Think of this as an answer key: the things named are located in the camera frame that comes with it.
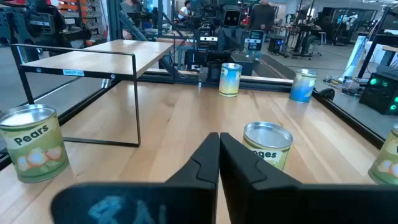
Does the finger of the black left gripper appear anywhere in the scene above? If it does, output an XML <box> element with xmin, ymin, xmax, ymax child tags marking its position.
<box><xmin>245</xmin><ymin>30</ymin><xmax>265</xmax><ymax>52</ymax></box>
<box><xmin>197</xmin><ymin>27</ymin><xmax>218</xmax><ymax>43</ymax></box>

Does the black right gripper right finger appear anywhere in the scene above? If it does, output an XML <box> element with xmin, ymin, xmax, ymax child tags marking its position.
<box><xmin>220</xmin><ymin>132</ymin><xmax>398</xmax><ymax>224</ymax></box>

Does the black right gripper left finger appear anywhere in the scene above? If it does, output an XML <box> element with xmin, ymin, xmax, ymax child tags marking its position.
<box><xmin>49</xmin><ymin>132</ymin><xmax>221</xmax><ymax>224</ymax></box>

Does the oranges tin can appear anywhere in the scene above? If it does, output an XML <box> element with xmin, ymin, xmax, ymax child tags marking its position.
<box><xmin>242</xmin><ymin>121</ymin><xmax>294</xmax><ymax>172</ymax></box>

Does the blue and white tin can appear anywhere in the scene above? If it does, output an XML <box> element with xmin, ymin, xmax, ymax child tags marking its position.
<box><xmin>289</xmin><ymin>68</ymin><xmax>318</xmax><ymax>104</ymax></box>

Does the green pears tin can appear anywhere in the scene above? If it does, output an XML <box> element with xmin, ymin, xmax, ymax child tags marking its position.
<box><xmin>368</xmin><ymin>123</ymin><xmax>398</xmax><ymax>186</ymax></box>
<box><xmin>0</xmin><ymin>104</ymin><xmax>70</xmax><ymax>184</ymax></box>

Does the person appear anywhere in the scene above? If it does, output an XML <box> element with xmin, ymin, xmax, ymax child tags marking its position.
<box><xmin>249</xmin><ymin>0</ymin><xmax>276</xmax><ymax>31</ymax></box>
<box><xmin>119</xmin><ymin>0</ymin><xmax>141</xmax><ymax>40</ymax></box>
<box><xmin>178</xmin><ymin>0</ymin><xmax>192</xmax><ymax>21</ymax></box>

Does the pale flat panel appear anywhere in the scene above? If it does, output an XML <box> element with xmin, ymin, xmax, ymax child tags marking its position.
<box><xmin>341</xmin><ymin>35</ymin><xmax>368</xmax><ymax>79</ymax></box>

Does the black desk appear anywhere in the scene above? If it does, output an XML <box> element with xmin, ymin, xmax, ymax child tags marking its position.
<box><xmin>357</xmin><ymin>32</ymin><xmax>398</xmax><ymax>78</ymax></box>

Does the orange bin rack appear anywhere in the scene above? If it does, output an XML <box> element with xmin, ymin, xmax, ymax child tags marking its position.
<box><xmin>57</xmin><ymin>0</ymin><xmax>108</xmax><ymax>43</ymax></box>

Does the black computer tower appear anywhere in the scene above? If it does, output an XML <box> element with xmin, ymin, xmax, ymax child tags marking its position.
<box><xmin>359</xmin><ymin>72</ymin><xmax>398</xmax><ymax>116</ymax></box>

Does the black machine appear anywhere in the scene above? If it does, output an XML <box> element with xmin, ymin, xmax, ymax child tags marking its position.
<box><xmin>0</xmin><ymin>0</ymin><xmax>93</xmax><ymax>63</ymax></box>

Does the wooden shelf black metal frame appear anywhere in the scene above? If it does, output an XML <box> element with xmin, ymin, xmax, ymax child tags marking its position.
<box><xmin>11</xmin><ymin>39</ymin><xmax>174</xmax><ymax>147</ymax></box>

